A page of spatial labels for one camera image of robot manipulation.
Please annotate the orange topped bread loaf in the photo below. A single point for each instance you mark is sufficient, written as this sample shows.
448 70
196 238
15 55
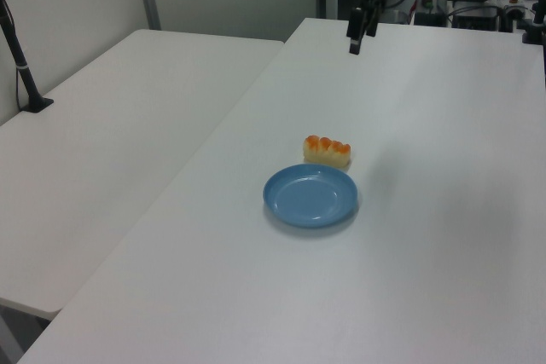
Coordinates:
327 150

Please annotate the blue round plate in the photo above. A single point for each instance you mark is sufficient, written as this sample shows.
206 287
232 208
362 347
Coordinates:
310 195

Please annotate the black electronics box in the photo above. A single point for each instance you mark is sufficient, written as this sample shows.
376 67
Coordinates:
474 19

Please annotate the white side table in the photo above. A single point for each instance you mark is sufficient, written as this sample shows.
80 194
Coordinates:
106 159

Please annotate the black clamp camera mount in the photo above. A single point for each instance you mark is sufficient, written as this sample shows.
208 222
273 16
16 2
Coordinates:
534 19

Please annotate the black camera stand pole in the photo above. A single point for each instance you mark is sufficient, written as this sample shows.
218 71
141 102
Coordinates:
20 53

